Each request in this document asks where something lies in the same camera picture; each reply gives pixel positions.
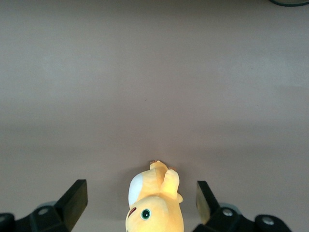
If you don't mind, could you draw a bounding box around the dark round rimmed object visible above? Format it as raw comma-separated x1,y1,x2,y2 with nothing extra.
268,0,309,7

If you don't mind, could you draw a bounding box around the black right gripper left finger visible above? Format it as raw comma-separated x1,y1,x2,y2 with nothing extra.
0,179,88,232

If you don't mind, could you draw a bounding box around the yellow plush toy animal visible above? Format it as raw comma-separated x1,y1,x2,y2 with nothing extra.
125,159,184,232

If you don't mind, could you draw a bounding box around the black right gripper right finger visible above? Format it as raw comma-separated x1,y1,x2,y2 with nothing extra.
196,180,293,232

